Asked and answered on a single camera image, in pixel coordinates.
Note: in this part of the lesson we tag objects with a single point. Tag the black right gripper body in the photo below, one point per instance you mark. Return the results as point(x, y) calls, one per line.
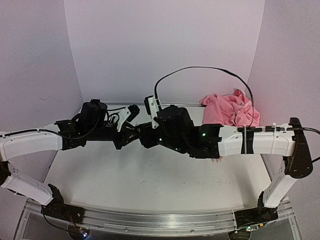
point(146, 136)

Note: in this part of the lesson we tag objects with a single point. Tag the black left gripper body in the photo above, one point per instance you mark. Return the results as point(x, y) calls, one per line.
point(99, 134)

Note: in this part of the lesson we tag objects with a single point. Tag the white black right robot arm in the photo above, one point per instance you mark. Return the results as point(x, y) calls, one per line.
point(286, 140)

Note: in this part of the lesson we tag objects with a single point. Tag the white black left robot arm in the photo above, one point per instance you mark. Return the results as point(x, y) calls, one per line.
point(26, 155)

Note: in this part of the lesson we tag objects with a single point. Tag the mannequin hand with long nails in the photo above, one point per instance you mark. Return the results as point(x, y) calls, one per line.
point(217, 160)

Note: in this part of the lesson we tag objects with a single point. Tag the pink zip hoodie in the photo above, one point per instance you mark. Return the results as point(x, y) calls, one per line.
point(232, 110)

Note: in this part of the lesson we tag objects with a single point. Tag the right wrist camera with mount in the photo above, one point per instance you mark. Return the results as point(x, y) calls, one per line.
point(152, 108)

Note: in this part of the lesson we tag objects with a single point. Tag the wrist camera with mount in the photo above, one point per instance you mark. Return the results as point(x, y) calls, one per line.
point(152, 108)
point(125, 114)

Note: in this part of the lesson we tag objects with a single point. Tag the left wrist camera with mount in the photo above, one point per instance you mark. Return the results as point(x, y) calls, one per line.
point(125, 114)

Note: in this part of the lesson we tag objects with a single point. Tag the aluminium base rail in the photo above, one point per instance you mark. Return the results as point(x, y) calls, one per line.
point(111, 224)

